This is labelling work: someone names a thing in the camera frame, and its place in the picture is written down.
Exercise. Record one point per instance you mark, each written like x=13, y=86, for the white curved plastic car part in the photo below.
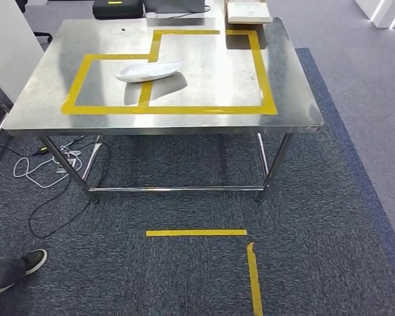
x=148, y=70

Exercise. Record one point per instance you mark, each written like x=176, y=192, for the stainless steel workbench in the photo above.
x=217, y=65

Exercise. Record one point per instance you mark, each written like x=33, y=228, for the yellow floor tape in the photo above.
x=254, y=279
x=197, y=233

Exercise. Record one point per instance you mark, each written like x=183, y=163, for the yellow tape rectangle marking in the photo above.
x=263, y=74

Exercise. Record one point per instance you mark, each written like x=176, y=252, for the white flat box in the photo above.
x=248, y=12

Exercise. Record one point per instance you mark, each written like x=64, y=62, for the white power strip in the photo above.
x=66, y=165

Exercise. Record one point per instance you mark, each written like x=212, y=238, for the black case with yellow label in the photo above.
x=118, y=11

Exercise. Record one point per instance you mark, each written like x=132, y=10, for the white cabinet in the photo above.
x=9, y=43

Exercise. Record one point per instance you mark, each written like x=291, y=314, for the person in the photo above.
x=6, y=268

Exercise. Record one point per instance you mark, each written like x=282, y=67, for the white panel furniture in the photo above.
x=382, y=13

